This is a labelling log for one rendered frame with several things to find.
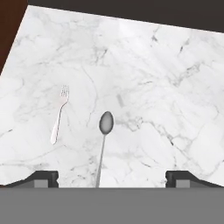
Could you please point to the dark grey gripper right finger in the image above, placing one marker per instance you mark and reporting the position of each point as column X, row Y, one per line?
column 179, row 176

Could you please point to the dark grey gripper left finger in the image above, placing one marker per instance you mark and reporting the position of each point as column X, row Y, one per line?
column 43, row 176

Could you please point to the silver fork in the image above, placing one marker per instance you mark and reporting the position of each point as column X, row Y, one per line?
column 59, row 115

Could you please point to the silver spoon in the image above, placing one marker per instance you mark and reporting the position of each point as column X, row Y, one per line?
column 105, row 124

